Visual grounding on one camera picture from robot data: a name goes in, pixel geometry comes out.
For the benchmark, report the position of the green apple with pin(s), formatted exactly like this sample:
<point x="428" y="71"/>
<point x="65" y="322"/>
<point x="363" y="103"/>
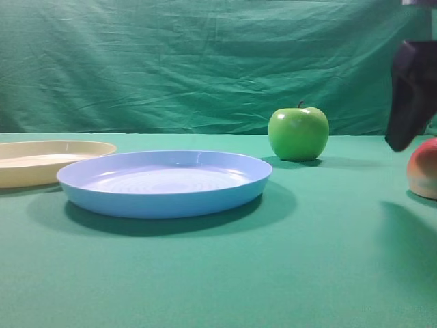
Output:
<point x="298" y="133"/>

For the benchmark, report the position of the green backdrop cloth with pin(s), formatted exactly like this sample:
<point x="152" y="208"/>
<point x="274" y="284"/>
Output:
<point x="199" y="66"/>

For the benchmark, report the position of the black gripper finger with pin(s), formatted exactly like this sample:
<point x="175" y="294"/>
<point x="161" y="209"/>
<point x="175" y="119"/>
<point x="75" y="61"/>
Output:
<point x="413" y="104"/>

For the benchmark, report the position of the green table cloth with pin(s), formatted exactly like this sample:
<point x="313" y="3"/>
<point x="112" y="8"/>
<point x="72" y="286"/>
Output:
<point x="340" y="242"/>

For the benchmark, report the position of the blue plastic plate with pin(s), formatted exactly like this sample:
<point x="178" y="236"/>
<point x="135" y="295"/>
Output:
<point x="164" y="184"/>

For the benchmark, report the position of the yellow plastic plate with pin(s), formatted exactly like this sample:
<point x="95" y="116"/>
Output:
<point x="36" y="163"/>

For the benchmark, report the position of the red-topped yellow bread bun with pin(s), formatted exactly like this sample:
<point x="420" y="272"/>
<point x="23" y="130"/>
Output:
<point x="421" y="170"/>

